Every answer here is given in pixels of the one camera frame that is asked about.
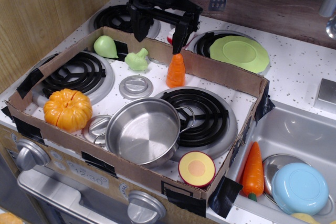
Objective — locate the silver oven door handle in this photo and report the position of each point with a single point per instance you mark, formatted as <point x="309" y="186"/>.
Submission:
<point x="61" y="199"/>

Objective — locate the light green toy broccoli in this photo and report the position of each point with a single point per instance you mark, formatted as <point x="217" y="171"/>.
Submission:
<point x="137" y="61"/>

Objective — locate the right silver oven knob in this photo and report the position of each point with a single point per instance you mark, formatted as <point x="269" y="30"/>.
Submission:
<point x="144" y="208"/>

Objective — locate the rear right black burner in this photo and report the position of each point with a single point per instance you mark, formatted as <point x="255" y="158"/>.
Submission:
<point x="203" y="44"/>

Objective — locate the orange object bottom left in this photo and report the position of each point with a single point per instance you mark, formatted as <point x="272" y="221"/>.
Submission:
<point x="8" y="218"/>

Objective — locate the yellow toy in sink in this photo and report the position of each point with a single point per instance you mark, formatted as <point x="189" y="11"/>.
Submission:
<point x="305" y="217"/>

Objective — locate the silver sink basin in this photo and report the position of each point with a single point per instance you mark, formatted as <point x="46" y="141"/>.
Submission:
<point x="286" y="130"/>

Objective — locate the light green plastic plate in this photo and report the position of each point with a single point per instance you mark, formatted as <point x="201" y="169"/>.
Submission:
<point x="240" y="51"/>

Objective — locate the silver stove knob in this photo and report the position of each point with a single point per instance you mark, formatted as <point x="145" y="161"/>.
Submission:
<point x="136" y="86"/>
<point x="95" y="130"/>

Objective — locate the orange toy carrot in sink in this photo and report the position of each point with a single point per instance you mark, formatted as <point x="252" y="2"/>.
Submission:
<point x="253" y="176"/>

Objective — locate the stainless steel pot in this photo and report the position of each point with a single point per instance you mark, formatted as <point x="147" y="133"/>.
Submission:
<point x="146" y="131"/>

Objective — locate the steel lid in sink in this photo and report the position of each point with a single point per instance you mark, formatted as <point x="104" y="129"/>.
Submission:
<point x="272" y="164"/>

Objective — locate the front left black burner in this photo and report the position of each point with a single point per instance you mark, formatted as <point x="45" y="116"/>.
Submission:
<point x="84" y="72"/>

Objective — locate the silver front stove knob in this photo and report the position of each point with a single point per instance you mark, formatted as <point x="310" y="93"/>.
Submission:
<point x="95" y="130"/>

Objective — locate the silver faucet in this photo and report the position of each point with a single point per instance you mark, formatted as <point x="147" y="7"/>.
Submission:
<point x="327" y="10"/>

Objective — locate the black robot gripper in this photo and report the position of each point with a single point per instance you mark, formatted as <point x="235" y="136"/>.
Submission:
<point x="184" y="14"/>

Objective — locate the front right black burner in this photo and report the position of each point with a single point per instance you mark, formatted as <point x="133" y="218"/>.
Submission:
<point x="202" y="116"/>

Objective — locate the brown cardboard fence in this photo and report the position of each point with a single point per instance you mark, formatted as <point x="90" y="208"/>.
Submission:
<point x="224" y="74"/>

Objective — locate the light green toy pear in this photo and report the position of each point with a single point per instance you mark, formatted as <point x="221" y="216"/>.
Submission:
<point x="105" y="47"/>

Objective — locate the light blue plastic bowl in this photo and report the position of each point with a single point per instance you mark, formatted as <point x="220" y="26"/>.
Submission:
<point x="299" y="188"/>

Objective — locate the orange toy carrot piece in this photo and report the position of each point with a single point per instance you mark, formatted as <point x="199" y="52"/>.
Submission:
<point x="176" y="72"/>

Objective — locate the left silver oven knob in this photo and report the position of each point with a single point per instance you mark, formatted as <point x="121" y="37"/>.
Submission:
<point x="30" y="155"/>

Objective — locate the silver faucet base block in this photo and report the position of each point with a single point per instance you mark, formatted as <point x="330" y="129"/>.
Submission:
<point x="325" y="99"/>

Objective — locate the silver centre stove knob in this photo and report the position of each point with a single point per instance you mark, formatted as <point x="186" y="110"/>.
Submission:
<point x="136" y="86"/>

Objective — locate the orange toy pumpkin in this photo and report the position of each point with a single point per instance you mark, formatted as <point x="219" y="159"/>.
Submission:
<point x="69" y="110"/>

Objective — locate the red white toy food piece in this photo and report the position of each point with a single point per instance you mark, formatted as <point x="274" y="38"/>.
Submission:
<point x="171" y="33"/>

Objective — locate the silver oven knob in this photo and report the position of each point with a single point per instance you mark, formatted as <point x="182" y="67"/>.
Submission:
<point x="30" y="155"/>
<point x="144" y="208"/>

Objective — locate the halved toy peach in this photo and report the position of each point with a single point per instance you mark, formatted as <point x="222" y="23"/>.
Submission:
<point x="196" y="169"/>

